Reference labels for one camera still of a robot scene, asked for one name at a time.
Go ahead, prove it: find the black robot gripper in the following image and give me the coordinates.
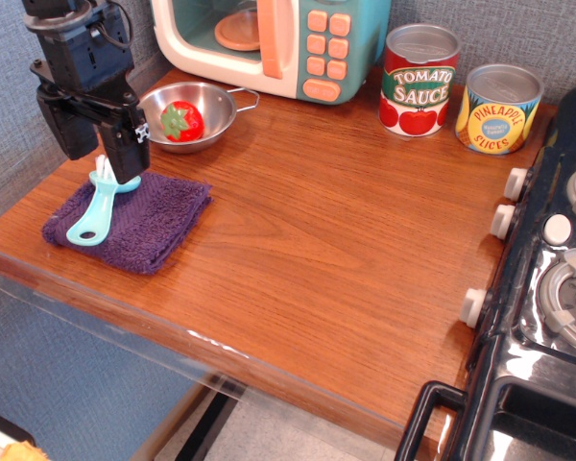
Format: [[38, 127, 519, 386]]
[[23, 1, 151, 184]]

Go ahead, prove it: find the red toy tomato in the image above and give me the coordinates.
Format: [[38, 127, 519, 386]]
[[160, 101, 204, 143]]

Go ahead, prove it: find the teal dish brush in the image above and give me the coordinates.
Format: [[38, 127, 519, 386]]
[[66, 155, 141, 247]]

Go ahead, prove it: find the purple folded cloth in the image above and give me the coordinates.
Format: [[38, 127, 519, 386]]
[[42, 172, 212, 275]]

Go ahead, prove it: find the tomato sauce can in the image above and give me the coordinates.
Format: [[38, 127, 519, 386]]
[[378, 23, 461, 137]]

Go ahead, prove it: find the small steel bowl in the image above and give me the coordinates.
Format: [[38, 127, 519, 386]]
[[139, 82, 259, 154]]

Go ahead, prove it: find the orange microwave plate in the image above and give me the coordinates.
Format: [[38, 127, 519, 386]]
[[214, 10, 260, 52]]

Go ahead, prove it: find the toy microwave oven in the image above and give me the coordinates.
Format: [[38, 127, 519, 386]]
[[151, 1, 391, 105]]

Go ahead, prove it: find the pineapple slices can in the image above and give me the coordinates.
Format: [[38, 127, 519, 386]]
[[455, 63, 544, 156]]

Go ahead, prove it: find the grey stove knob bottom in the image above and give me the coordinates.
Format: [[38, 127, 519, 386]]
[[459, 288, 487, 328]]

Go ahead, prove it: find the grey stove knob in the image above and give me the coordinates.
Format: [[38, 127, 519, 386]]
[[459, 288, 487, 328], [503, 167, 529, 202], [490, 205, 516, 240]]

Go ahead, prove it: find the grey stove knob middle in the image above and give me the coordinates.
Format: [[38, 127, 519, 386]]
[[490, 205, 516, 240]]

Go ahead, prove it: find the grey stove knob top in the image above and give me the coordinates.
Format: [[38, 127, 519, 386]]
[[503, 167, 529, 202]]

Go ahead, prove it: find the black toy stove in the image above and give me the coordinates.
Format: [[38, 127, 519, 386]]
[[396, 87, 576, 460]]

